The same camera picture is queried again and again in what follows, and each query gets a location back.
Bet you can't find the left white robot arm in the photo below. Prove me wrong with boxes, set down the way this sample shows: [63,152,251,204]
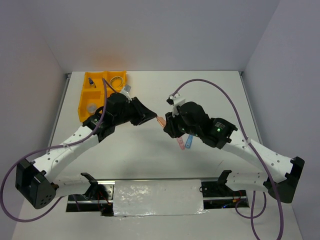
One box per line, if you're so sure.
[15,93,157,210]

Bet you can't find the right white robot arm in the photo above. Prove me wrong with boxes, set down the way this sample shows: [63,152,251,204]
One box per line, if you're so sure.
[163,99,305,204]

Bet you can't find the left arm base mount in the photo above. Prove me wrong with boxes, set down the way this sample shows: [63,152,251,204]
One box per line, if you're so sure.
[65,180,115,217]

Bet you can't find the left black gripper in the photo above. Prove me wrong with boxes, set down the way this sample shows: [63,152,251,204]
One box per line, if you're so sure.
[113,96,158,126]

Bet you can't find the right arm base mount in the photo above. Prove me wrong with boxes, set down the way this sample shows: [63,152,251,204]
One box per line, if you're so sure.
[199,181,249,210]

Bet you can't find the clear round pin jar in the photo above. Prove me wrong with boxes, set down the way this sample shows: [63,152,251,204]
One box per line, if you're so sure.
[86,103,98,115]

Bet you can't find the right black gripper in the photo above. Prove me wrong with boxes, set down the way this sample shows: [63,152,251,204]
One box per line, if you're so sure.
[163,107,200,138]

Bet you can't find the small purple-capped glue bottle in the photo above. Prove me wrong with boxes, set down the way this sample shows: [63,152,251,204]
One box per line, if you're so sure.
[88,77,96,88]

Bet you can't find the beige masking tape roll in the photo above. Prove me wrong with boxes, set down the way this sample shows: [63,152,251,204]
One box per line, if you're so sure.
[109,76,124,88]

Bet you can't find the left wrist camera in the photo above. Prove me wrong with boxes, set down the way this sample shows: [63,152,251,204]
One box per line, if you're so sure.
[121,84,131,97]

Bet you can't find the yellow four-compartment tray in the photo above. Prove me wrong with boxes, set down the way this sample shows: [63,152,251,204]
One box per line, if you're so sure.
[78,71,127,123]

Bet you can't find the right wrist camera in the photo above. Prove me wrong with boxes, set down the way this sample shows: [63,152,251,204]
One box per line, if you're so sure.
[166,92,186,118]

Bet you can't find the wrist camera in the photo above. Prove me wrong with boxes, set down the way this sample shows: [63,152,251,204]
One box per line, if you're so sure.
[121,84,131,97]
[166,92,186,118]

